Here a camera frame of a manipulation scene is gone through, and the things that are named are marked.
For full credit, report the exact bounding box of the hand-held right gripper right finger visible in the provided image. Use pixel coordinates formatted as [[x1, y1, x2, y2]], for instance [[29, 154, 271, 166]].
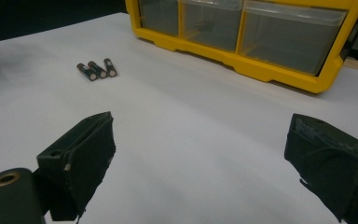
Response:
[[283, 113, 358, 224]]

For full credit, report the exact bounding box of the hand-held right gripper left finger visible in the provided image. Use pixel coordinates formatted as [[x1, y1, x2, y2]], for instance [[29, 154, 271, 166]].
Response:
[[34, 111, 117, 222]]

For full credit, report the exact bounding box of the black copper-tipped battery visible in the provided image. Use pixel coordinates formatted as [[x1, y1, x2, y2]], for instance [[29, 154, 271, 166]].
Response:
[[103, 57, 118, 78], [87, 60, 108, 79], [76, 63, 99, 82]]

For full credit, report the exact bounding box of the yellow drawer cabinet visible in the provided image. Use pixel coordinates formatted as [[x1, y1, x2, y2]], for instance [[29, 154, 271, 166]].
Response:
[[124, 0, 358, 94]]

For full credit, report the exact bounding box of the clear plastic drawer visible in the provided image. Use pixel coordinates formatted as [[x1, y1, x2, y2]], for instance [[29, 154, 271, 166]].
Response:
[[138, 0, 180, 37], [239, 0, 349, 77], [180, 0, 245, 52]]

